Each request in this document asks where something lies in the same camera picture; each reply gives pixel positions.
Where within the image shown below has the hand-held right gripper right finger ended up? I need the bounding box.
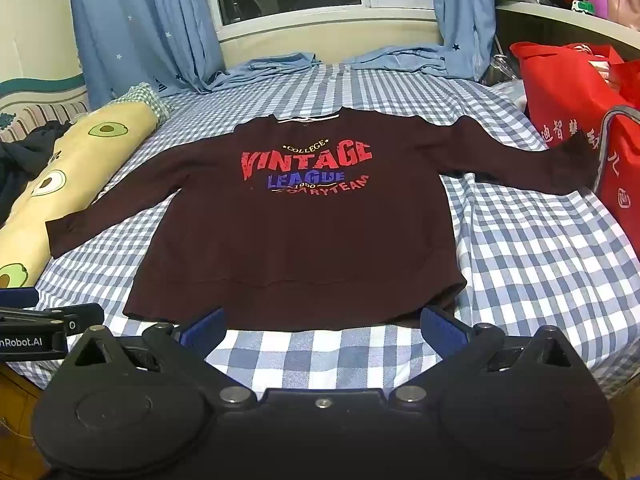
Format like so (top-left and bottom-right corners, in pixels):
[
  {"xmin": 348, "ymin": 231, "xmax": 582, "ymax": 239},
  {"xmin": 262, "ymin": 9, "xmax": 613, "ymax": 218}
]
[{"xmin": 392, "ymin": 305, "xmax": 584, "ymax": 407}]

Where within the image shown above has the red fabric tote bag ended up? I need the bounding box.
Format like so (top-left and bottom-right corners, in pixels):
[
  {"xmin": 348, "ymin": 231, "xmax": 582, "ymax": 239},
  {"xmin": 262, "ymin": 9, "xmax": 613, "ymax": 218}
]
[{"xmin": 510, "ymin": 41, "xmax": 640, "ymax": 152}]

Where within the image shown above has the red bag with grey handle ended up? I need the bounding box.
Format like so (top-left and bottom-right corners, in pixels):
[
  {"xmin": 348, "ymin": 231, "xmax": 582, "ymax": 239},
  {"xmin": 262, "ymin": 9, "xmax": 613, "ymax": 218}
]
[{"xmin": 594, "ymin": 105, "xmax": 640, "ymax": 257}]

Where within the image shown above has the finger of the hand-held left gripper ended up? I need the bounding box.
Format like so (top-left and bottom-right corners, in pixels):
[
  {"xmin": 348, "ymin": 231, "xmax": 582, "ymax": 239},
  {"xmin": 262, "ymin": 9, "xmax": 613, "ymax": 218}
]
[{"xmin": 0, "ymin": 287, "xmax": 106, "ymax": 335}]

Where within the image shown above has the white curved shelf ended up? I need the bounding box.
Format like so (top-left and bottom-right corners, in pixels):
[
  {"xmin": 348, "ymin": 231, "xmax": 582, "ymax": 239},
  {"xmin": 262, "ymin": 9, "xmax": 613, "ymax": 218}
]
[{"xmin": 492, "ymin": 0, "xmax": 640, "ymax": 86}]

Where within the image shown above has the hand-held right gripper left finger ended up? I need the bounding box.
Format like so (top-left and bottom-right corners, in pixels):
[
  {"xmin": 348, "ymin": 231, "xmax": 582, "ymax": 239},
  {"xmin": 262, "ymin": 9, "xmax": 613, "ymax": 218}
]
[{"xmin": 66, "ymin": 307, "xmax": 257, "ymax": 409}]

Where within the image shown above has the dark crumpled clothing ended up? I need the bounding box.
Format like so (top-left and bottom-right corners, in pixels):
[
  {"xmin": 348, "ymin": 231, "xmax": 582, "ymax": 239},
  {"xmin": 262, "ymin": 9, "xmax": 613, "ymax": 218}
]
[{"xmin": 0, "ymin": 121, "xmax": 73, "ymax": 226}]

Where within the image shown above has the yellow avocado print bolster pillow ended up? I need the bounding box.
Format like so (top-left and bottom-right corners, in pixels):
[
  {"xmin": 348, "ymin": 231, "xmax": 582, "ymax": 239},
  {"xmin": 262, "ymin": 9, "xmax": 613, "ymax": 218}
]
[{"xmin": 0, "ymin": 82, "xmax": 172, "ymax": 290}]

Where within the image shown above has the clothes hanger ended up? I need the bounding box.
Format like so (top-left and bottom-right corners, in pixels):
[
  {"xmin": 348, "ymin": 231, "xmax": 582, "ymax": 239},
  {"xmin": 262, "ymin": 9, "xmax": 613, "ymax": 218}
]
[{"xmin": 489, "ymin": 40, "xmax": 518, "ymax": 86}]

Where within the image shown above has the dark maroon printed sweatshirt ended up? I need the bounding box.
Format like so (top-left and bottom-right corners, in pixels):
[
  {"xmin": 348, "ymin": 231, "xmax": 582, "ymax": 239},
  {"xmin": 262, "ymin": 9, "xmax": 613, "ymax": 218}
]
[{"xmin": 45, "ymin": 106, "xmax": 603, "ymax": 333}]

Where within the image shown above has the blue white checked bed sheet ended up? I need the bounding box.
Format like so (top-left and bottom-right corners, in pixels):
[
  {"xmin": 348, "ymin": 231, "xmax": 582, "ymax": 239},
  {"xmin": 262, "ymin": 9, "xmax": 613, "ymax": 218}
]
[{"xmin": 10, "ymin": 62, "xmax": 640, "ymax": 401}]

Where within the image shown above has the striped bed headboard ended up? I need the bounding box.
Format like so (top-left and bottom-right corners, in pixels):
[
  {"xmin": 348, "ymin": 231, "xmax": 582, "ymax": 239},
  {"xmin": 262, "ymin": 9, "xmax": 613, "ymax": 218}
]
[{"xmin": 0, "ymin": 72, "xmax": 90, "ymax": 146}]

